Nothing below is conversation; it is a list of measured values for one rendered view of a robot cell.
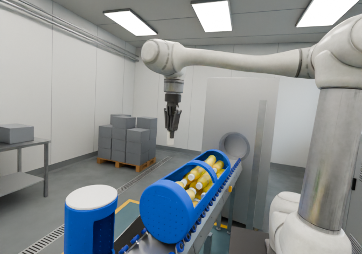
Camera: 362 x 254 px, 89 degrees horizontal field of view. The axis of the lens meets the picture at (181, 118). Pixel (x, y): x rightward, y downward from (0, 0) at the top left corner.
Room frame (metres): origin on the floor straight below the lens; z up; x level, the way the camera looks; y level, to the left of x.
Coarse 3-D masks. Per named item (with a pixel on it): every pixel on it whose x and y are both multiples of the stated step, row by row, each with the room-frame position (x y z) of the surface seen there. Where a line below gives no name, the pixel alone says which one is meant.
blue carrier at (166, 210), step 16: (192, 160) 1.27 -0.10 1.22; (224, 160) 1.56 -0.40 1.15; (176, 176) 1.23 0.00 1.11; (224, 176) 1.34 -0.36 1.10; (144, 192) 0.88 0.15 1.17; (160, 192) 0.84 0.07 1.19; (176, 192) 0.80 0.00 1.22; (208, 192) 1.01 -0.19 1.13; (144, 208) 0.87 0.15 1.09; (160, 208) 0.83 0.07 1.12; (176, 208) 0.80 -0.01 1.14; (192, 208) 0.81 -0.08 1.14; (144, 224) 0.87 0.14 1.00; (160, 224) 0.83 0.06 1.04; (176, 224) 0.79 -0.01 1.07; (192, 224) 0.81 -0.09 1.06; (160, 240) 0.83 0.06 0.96; (176, 240) 0.79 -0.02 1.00
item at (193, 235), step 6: (240, 162) 2.27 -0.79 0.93; (234, 174) 1.88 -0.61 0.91; (228, 180) 1.67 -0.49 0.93; (222, 192) 1.45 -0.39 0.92; (216, 198) 1.31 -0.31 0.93; (216, 204) 1.26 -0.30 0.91; (204, 210) 1.12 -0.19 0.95; (210, 210) 1.16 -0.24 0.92; (204, 222) 1.05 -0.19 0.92; (198, 228) 0.98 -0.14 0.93; (192, 234) 0.92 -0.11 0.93; (192, 240) 0.89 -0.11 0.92; (186, 246) 0.84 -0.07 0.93; (180, 252) 0.79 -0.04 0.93; (186, 252) 0.82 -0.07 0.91
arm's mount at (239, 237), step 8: (232, 232) 0.85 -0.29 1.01; (240, 232) 0.85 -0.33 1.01; (248, 232) 0.85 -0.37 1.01; (256, 232) 0.85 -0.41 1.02; (264, 232) 0.85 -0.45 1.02; (232, 240) 0.80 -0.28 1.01; (240, 240) 0.80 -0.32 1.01; (248, 240) 0.80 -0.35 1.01; (256, 240) 0.80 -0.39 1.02; (232, 248) 0.75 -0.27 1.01; (240, 248) 0.75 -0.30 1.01; (248, 248) 0.75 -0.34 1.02; (256, 248) 0.75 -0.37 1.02; (264, 248) 0.75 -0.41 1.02
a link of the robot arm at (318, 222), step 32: (352, 32) 0.42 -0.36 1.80; (320, 64) 0.50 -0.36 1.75; (352, 64) 0.43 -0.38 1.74; (320, 96) 0.51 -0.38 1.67; (352, 96) 0.45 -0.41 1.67; (320, 128) 0.49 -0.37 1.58; (352, 128) 0.45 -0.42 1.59; (320, 160) 0.47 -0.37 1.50; (352, 160) 0.45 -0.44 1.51; (320, 192) 0.46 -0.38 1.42; (288, 224) 0.50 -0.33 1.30; (320, 224) 0.46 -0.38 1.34
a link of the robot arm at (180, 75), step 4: (180, 44) 0.80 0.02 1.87; (184, 68) 0.79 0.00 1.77; (180, 72) 0.77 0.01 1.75; (184, 72) 0.80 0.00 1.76; (164, 76) 0.80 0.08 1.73; (168, 76) 0.77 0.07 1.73; (172, 76) 0.77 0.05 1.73; (176, 76) 0.78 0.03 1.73; (180, 76) 0.79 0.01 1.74; (184, 76) 0.82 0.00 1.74
